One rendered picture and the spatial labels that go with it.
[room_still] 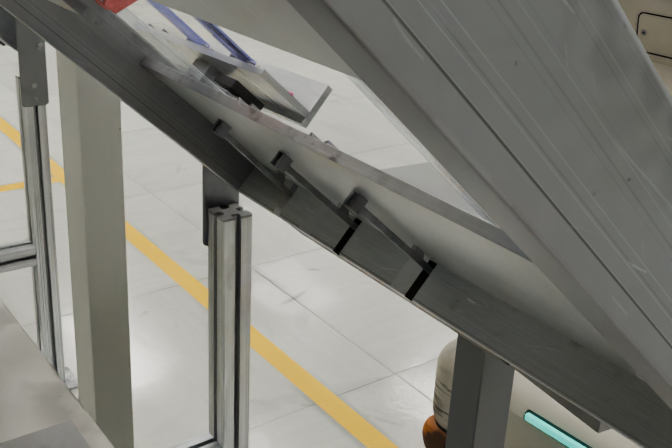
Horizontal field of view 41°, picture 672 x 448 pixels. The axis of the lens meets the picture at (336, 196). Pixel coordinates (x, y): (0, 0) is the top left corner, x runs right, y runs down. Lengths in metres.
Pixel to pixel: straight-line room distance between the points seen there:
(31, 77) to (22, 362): 0.91
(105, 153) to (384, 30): 1.04
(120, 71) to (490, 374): 0.59
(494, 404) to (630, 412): 0.55
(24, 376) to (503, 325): 0.41
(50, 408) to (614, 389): 0.44
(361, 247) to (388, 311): 1.35
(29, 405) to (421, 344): 1.40
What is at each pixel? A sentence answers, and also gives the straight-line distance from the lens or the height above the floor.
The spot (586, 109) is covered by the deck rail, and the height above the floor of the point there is 1.00.
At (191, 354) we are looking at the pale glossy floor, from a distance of 2.03.
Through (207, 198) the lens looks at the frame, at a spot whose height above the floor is 0.65.
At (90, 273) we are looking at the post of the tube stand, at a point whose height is 0.49.
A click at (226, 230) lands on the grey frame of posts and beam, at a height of 0.63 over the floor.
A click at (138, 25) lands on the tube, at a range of 0.83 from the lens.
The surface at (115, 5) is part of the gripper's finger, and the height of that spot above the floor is 0.92.
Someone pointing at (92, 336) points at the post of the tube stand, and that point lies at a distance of 1.33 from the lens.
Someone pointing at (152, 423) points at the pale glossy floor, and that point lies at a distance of 1.83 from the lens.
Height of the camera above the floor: 1.06
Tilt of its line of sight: 22 degrees down
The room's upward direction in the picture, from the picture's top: 3 degrees clockwise
